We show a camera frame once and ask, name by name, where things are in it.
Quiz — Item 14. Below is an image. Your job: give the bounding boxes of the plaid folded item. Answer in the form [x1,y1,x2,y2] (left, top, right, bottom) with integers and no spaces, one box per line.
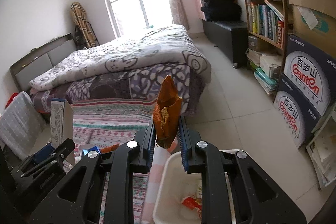
[70,2,100,50]

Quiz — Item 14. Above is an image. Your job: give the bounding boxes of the black folded clothes pile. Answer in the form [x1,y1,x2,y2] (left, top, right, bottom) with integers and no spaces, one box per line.
[201,0,242,22]

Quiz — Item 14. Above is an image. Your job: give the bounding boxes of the stack of books on floor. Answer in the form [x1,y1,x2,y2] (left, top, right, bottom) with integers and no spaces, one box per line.
[245,48,282,96]

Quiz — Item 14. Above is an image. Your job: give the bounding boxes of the purple patterned blanket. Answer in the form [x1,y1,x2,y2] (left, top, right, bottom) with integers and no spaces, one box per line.
[30,63,206,116]

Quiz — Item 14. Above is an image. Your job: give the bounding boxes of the wooden bookshelf with books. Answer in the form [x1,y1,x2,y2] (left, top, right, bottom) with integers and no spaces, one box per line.
[236,0,289,57]

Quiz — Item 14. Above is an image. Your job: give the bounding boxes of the grey bed headboard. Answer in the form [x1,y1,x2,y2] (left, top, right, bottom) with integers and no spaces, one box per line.
[10,34,76,92]

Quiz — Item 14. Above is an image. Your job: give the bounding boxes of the white grey cartoon quilt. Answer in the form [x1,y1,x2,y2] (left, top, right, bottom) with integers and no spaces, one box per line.
[29,24,211,91]

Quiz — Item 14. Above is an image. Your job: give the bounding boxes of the white plastic trash bin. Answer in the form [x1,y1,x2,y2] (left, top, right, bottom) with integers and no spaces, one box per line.
[152,149,244,224]

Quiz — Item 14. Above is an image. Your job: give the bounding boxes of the white rack with papers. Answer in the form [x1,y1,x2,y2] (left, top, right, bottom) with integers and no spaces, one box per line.
[306,105,336,190]

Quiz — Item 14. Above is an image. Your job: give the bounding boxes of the brown cardboard box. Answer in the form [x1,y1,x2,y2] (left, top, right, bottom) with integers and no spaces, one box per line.
[288,0,336,57]

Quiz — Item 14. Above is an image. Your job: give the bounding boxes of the orange peel piece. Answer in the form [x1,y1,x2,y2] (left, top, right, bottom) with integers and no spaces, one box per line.
[100,144,119,154]
[153,76,183,149]

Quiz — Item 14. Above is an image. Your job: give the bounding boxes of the upper Ganten water box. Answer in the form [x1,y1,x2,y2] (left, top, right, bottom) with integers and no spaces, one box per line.
[284,35,335,116]

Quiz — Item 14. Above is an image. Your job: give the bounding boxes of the black storage bench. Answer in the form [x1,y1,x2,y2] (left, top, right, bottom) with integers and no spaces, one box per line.
[202,20,248,68]

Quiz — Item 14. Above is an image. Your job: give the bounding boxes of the striped patterned bed mat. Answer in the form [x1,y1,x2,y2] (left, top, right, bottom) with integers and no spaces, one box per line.
[71,99,169,223]

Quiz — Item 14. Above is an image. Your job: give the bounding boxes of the grey dotted cloth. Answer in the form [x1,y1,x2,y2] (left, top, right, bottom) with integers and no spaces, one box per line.
[0,92,47,160]

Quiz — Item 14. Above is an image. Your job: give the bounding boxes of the ganten water box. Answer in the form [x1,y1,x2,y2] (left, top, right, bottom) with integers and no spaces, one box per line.
[284,35,335,116]
[273,75,321,148]

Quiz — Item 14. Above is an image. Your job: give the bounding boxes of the blue milk carton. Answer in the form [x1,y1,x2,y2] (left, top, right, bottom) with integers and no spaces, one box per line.
[31,98,74,164]

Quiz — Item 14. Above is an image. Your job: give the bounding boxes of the lower Ganten water box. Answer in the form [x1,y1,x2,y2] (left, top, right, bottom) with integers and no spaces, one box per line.
[273,75,321,148]

